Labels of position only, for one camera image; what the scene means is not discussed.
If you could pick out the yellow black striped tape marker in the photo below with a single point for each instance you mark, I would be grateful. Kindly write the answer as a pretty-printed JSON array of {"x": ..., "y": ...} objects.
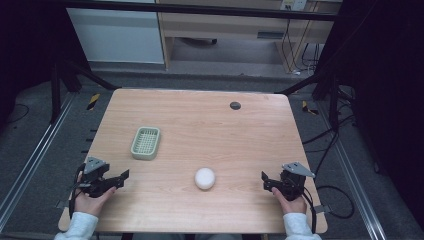
[
  {"x": 93, "y": 101},
  {"x": 309, "y": 108}
]

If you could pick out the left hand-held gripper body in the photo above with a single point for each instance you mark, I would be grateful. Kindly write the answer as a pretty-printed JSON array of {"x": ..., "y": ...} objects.
[{"x": 95, "y": 180}]

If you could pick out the white power strip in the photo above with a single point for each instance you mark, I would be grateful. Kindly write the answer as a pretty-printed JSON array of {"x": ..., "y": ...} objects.
[{"x": 293, "y": 4}]

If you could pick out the white cabinet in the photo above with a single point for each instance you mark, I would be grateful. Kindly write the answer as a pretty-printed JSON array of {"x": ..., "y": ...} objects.
[{"x": 116, "y": 36}]

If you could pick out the black curtain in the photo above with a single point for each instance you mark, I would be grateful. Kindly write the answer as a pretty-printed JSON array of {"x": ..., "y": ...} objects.
[
  {"x": 30, "y": 40},
  {"x": 386, "y": 83}
]

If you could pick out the black metal stand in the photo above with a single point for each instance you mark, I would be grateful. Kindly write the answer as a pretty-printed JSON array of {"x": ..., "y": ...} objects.
[
  {"x": 56, "y": 93},
  {"x": 333, "y": 100}
]

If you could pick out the light wooden desk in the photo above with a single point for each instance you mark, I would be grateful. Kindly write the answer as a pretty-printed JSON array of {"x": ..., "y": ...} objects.
[{"x": 226, "y": 23}]

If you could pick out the dark round table grommet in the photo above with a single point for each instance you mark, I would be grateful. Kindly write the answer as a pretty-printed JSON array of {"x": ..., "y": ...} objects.
[{"x": 235, "y": 105}]

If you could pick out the green slotted soap dish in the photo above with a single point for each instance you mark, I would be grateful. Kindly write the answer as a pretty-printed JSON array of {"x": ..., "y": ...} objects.
[{"x": 145, "y": 143}]

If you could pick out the white round soap bar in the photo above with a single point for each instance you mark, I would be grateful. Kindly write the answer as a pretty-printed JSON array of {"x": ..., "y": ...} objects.
[{"x": 205, "y": 178}]

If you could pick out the person's right hand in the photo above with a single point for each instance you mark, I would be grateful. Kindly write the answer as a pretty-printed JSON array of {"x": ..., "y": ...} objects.
[{"x": 293, "y": 206}]

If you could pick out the person's left hand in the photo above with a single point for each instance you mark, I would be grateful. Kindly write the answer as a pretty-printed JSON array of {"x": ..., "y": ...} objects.
[{"x": 90, "y": 204}]

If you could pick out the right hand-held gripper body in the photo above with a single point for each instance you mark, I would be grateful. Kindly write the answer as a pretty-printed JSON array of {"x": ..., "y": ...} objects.
[{"x": 292, "y": 183}]

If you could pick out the black horizontal frame bar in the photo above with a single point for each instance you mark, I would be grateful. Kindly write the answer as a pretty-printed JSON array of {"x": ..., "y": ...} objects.
[{"x": 200, "y": 9}]

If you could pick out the metal floor rail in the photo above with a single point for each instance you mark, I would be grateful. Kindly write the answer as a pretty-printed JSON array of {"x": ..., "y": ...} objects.
[
  {"x": 356, "y": 180},
  {"x": 33, "y": 160}
]

